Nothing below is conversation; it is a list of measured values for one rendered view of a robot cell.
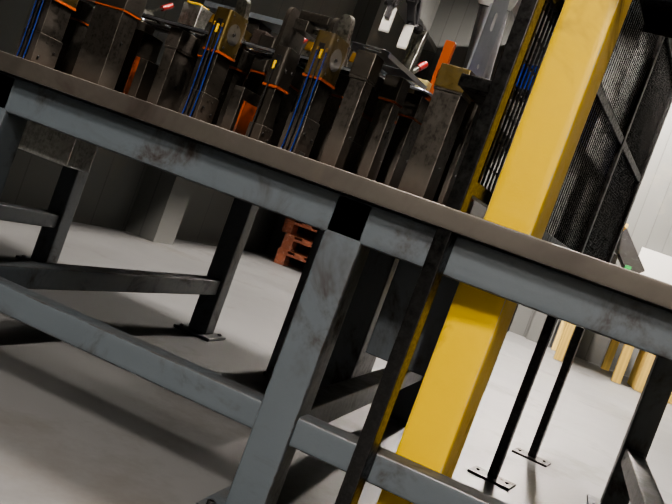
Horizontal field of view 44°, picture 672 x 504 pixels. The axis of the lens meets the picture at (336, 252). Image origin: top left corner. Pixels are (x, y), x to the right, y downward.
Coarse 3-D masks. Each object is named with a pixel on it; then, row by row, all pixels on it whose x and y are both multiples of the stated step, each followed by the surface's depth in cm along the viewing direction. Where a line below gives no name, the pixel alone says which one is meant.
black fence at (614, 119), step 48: (528, 0) 148; (528, 48) 155; (528, 96) 165; (624, 96) 246; (480, 144) 149; (624, 144) 265; (480, 192) 156; (576, 192) 234; (624, 192) 301; (432, 240) 151; (576, 240) 254; (432, 288) 150; (576, 336) 319; (384, 384) 151; (528, 384) 264
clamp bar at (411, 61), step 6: (414, 30) 242; (420, 30) 242; (426, 30) 244; (414, 36) 245; (420, 36) 245; (426, 36) 245; (414, 42) 245; (420, 42) 243; (408, 48) 244; (414, 48) 245; (420, 48) 244; (408, 54) 245; (414, 54) 243; (402, 60) 244; (408, 60) 244; (414, 60) 243; (408, 66) 244; (414, 66) 244
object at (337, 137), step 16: (352, 64) 190; (368, 64) 188; (352, 80) 190; (368, 80) 188; (352, 96) 189; (368, 96) 192; (352, 112) 189; (336, 128) 190; (352, 128) 190; (336, 144) 189; (320, 160) 191; (336, 160) 189
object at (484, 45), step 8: (496, 0) 214; (504, 0) 219; (496, 8) 216; (504, 8) 221; (488, 16) 213; (504, 16) 223; (488, 24) 215; (496, 24) 220; (480, 32) 213; (488, 32) 217; (496, 32) 222; (480, 40) 214; (488, 40) 219; (480, 48) 216; (488, 48) 221; (472, 56) 213; (480, 56) 218; (488, 56) 223; (472, 64) 215; (480, 64) 220; (480, 72) 221
